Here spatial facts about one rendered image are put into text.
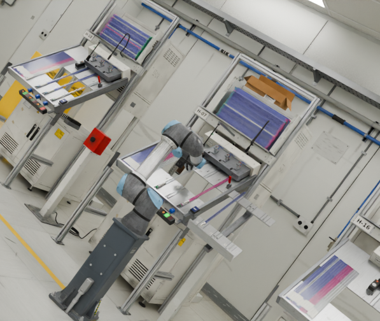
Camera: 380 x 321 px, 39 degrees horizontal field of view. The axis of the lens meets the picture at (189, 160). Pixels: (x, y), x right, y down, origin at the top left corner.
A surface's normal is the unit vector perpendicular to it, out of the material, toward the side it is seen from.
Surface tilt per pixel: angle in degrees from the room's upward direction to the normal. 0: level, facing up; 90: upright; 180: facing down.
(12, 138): 90
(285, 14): 90
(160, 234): 90
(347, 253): 45
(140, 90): 90
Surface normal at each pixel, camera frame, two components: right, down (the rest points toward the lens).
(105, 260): -0.24, -0.14
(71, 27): -0.42, -0.27
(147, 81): 0.69, 0.53
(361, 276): 0.13, -0.76
